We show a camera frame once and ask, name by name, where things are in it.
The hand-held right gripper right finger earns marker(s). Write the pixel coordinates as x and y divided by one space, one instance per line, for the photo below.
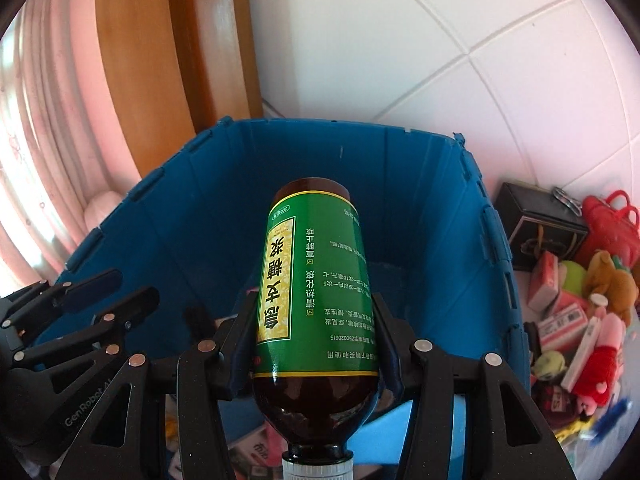
392 360

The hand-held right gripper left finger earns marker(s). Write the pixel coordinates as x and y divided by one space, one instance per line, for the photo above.
240 340

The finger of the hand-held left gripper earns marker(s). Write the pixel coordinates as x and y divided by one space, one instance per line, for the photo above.
92 287
132 305

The brown bottle green label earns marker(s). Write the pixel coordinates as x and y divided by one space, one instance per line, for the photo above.
310 285

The blue plastic bin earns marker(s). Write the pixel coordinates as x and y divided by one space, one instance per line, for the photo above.
225 200

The small yellow-green ball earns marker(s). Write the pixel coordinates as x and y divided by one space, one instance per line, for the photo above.
547 365

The pink curtain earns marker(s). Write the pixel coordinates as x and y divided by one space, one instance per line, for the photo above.
45 135

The dark red packet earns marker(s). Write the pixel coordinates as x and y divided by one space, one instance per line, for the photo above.
556 405

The pink red small box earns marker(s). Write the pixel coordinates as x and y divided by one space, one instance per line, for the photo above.
544 282

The red white printed box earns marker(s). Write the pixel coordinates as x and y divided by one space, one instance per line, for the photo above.
562 327

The long white box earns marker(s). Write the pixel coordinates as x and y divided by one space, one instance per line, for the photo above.
582 355

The black cardboard box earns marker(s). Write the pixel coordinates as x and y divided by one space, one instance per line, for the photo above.
535 230

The green tennis ball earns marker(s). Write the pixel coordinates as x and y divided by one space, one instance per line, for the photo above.
572 276

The pink plush doll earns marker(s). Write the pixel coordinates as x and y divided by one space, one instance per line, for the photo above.
602 360

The blue pen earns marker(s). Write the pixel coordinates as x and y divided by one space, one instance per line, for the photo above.
607 417

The brown teddy bear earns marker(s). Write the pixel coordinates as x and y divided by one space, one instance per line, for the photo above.
607 285

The red toy handbag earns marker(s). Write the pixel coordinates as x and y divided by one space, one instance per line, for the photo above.
612 225

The wooden door frame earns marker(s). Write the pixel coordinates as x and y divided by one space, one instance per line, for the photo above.
165 60

